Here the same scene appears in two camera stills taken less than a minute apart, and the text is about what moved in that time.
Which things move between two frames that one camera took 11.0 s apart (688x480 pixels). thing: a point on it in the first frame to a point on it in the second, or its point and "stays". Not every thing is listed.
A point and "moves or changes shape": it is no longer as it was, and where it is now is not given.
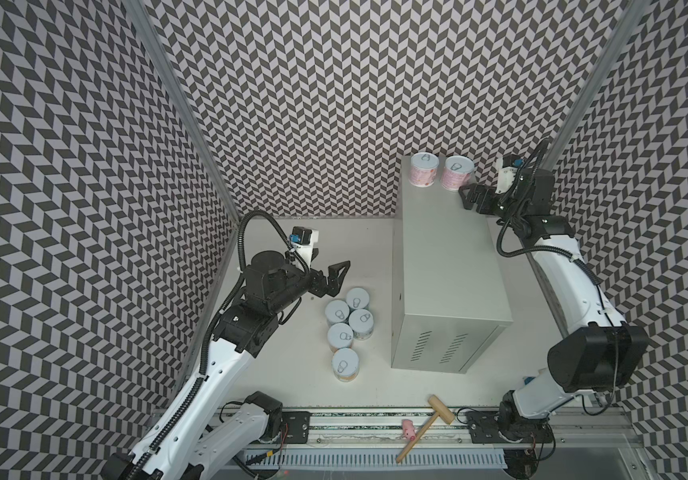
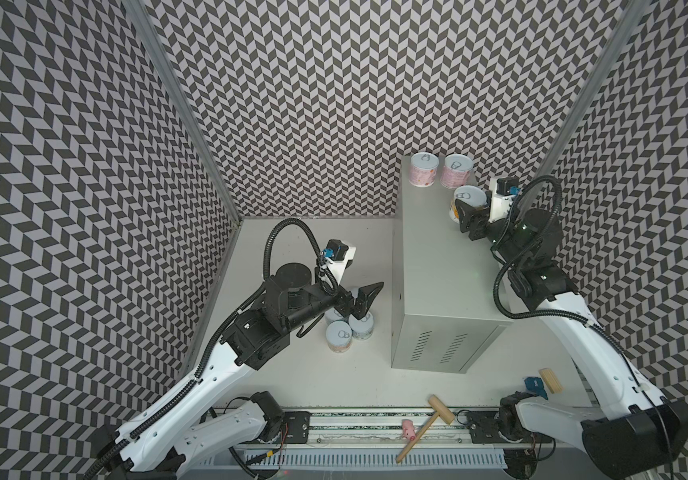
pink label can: [423, 169] stays
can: [340, 335] stays
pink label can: [457, 171] stays
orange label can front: [345, 364] moves or changes shape
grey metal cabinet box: [449, 298] stays
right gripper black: [487, 198] to [479, 218]
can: [336, 311] stays
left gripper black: [333, 285] to [362, 302]
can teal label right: [362, 324] stays
